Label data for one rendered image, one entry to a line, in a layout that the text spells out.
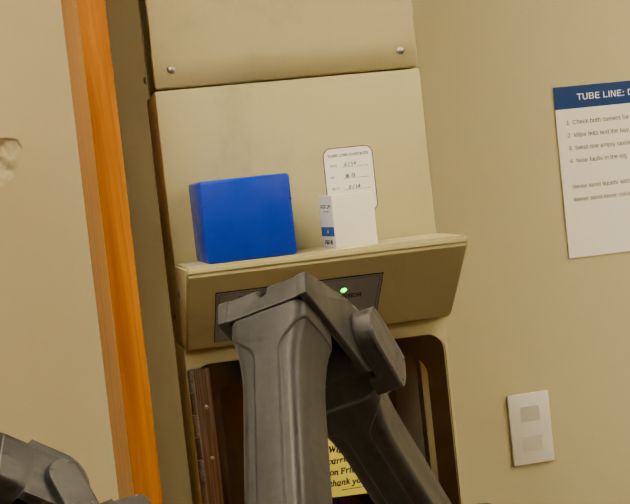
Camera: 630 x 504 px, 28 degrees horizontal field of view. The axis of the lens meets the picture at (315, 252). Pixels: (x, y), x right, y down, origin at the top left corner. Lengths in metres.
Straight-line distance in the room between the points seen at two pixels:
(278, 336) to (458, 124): 1.13
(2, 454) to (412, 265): 0.53
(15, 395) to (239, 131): 0.62
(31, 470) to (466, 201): 1.05
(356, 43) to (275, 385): 0.71
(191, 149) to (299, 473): 0.70
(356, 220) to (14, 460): 0.50
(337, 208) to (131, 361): 0.28
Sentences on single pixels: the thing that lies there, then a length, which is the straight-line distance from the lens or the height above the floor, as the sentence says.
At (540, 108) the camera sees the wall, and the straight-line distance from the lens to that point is 2.05.
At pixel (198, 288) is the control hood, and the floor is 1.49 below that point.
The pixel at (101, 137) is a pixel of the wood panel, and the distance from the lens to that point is 1.37.
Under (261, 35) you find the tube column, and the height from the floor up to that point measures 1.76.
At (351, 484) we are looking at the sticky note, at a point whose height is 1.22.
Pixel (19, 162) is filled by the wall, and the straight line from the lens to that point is 1.89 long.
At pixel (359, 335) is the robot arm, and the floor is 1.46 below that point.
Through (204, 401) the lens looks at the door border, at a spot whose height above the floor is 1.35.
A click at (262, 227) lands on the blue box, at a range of 1.37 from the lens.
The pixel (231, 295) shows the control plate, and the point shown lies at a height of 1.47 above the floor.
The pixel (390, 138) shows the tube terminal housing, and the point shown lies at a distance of 1.51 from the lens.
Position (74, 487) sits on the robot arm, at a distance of 1.15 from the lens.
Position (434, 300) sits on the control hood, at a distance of 1.48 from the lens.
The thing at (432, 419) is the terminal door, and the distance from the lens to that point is 1.53.
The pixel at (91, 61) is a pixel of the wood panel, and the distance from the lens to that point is 1.37.
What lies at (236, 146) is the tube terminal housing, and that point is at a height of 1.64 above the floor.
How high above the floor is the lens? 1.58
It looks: 3 degrees down
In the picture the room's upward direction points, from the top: 6 degrees counter-clockwise
